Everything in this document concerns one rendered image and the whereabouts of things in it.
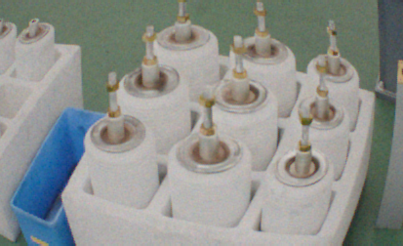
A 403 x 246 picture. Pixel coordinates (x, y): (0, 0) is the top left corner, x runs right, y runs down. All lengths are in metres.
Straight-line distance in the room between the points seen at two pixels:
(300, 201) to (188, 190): 0.14
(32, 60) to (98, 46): 0.44
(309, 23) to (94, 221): 0.90
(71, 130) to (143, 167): 0.35
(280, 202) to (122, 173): 0.20
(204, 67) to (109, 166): 0.26
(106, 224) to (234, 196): 0.18
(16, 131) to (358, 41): 0.90
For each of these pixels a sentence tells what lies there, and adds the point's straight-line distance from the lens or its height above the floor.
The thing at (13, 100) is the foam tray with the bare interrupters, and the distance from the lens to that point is 1.46.
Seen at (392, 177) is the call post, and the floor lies 0.13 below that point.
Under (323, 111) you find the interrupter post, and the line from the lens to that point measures 1.15.
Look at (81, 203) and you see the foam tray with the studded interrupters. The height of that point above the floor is 0.18.
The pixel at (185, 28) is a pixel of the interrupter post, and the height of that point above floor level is 0.27.
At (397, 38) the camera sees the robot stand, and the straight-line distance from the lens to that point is 1.58.
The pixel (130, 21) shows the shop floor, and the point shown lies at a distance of 1.90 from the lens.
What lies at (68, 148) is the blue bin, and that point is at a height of 0.05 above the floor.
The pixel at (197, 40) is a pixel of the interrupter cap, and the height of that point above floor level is 0.25.
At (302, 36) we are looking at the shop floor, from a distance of 1.83.
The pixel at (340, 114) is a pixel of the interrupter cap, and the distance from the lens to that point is 1.16.
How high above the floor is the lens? 0.92
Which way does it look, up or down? 36 degrees down
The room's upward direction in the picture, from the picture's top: 2 degrees counter-clockwise
